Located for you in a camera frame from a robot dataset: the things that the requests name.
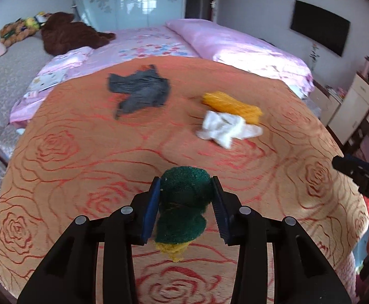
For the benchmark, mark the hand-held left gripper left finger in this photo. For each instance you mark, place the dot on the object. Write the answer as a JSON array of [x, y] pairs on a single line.
[[149, 212]]

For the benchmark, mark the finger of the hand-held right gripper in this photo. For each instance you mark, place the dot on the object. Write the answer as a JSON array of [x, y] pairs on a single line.
[[364, 177]]

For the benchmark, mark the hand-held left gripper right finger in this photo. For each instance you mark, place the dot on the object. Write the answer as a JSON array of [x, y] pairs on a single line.
[[221, 215]]

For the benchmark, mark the green yellow scouring sponge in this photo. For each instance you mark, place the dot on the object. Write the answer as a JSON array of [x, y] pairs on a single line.
[[184, 193]]

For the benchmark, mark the orange rose-patterned tablecloth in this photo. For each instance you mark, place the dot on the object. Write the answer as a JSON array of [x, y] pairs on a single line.
[[92, 164]]

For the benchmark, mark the tall cream cabinet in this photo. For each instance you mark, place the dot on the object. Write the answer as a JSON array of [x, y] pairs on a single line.
[[352, 101]]

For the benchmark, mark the low cream cabinet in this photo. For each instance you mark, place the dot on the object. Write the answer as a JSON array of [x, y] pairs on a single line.
[[325, 101]]

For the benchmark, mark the white flat crumpled tissue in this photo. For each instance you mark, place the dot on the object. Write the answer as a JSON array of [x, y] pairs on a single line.
[[222, 128]]

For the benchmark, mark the pink bottle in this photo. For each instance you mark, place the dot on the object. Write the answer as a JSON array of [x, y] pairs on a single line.
[[367, 66]]

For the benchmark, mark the yellow cloth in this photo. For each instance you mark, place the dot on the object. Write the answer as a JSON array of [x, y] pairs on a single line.
[[232, 104]]

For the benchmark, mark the dark grey cloth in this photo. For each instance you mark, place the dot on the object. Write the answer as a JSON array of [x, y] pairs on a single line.
[[143, 90]]

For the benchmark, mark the pink quilt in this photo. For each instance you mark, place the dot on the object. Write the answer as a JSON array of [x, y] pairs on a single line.
[[235, 47]]

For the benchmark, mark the pink floral bedsheet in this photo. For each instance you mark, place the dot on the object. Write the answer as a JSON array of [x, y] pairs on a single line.
[[124, 44]]

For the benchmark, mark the brown plush toy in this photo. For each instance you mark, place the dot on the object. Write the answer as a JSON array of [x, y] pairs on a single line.
[[67, 34]]

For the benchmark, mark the grey bed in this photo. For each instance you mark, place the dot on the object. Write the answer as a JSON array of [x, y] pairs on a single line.
[[7, 69]]

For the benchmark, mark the glass-door wardrobe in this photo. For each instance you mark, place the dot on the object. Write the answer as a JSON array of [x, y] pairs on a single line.
[[134, 0]]

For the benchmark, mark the yellow braided plush toy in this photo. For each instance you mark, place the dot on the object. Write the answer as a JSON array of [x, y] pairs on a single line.
[[16, 31]]

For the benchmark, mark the black wall television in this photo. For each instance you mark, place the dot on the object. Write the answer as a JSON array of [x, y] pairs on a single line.
[[320, 27]]

